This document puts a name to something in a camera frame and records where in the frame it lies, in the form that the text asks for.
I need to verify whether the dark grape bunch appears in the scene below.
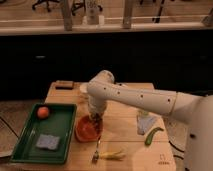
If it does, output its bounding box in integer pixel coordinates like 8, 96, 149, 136
91, 114, 103, 125

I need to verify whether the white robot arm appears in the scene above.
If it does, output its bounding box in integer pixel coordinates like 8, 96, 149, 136
86, 70, 213, 171

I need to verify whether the red bowl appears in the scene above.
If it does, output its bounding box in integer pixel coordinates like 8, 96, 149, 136
75, 115, 103, 142

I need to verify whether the white cup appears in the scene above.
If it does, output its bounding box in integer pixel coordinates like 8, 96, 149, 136
79, 83, 88, 99

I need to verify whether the green plastic tray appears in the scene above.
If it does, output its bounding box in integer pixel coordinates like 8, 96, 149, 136
10, 103, 77, 164

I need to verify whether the dark brown block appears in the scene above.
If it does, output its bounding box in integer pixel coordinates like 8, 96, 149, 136
55, 80, 74, 89

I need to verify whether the white blue cloth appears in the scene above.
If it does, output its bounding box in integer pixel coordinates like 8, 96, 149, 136
136, 110, 157, 135

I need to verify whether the metal fork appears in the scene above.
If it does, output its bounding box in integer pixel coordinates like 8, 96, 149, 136
91, 137, 101, 164

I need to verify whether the orange fruit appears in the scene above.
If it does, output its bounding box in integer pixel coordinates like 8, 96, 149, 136
37, 106, 50, 119

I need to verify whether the blue grey sponge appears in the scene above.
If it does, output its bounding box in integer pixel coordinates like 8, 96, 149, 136
36, 134, 60, 150

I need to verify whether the green pepper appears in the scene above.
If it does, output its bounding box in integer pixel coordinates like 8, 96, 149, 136
144, 127, 164, 146

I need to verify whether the black office chair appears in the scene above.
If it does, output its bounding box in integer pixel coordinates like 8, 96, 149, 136
32, 0, 60, 12

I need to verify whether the wooden post right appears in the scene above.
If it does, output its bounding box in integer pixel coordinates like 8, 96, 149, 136
122, 0, 133, 29

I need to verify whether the wooden post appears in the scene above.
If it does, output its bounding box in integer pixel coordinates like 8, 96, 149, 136
122, 0, 133, 29
60, 0, 72, 31

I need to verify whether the wooden post left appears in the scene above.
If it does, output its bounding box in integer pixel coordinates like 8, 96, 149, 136
60, 0, 72, 31

